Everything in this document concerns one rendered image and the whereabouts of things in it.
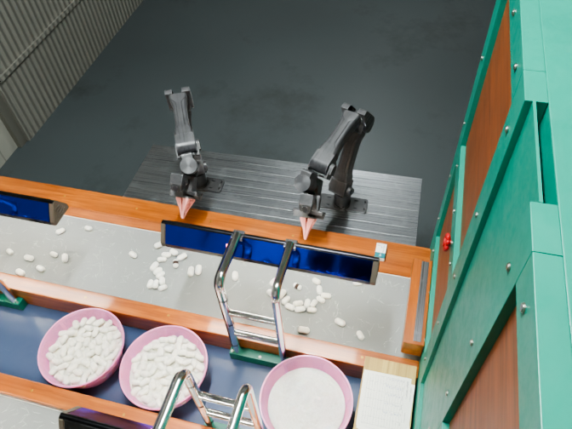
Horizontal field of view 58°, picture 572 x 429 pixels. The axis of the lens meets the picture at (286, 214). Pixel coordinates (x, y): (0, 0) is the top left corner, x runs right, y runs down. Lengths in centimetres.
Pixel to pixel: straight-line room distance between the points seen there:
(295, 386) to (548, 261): 114
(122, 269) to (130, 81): 239
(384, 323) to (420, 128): 199
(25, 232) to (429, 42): 318
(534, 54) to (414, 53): 332
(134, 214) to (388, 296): 99
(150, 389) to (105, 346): 21
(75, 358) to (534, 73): 151
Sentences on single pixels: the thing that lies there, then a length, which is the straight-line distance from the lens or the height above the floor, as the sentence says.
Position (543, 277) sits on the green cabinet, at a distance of 57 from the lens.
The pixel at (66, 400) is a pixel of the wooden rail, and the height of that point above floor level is 76.
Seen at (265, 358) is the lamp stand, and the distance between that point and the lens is 167.
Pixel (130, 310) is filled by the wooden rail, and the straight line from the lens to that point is 179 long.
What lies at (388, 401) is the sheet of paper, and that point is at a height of 78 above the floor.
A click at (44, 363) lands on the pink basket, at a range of 183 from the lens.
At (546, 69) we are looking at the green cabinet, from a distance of 83.
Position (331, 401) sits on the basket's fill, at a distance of 159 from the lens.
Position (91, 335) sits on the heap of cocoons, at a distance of 183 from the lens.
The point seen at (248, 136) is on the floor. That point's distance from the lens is 340.
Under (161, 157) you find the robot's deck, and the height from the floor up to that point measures 67.
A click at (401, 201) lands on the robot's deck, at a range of 210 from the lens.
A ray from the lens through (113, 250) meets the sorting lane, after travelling 199.
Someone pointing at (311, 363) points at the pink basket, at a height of 74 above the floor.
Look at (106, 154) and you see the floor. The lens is 353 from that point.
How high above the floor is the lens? 223
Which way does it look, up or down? 50 degrees down
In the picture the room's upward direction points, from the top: 5 degrees counter-clockwise
